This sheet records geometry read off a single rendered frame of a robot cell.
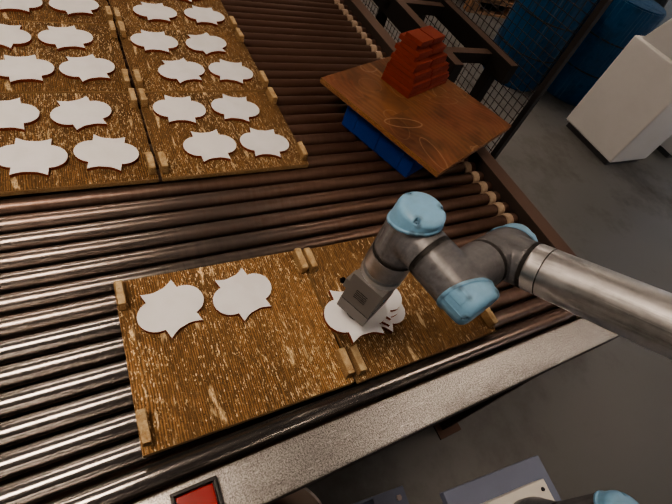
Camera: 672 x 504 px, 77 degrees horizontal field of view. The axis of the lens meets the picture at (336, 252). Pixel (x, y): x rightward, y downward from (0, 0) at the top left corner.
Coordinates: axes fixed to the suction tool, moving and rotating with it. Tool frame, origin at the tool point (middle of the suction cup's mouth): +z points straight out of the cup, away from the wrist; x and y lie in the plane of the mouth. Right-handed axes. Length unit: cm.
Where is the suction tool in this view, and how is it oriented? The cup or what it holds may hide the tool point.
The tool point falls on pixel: (354, 314)
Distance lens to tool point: 84.6
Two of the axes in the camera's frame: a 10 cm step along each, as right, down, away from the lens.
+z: -2.7, 5.9, 7.6
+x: 7.4, 6.3, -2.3
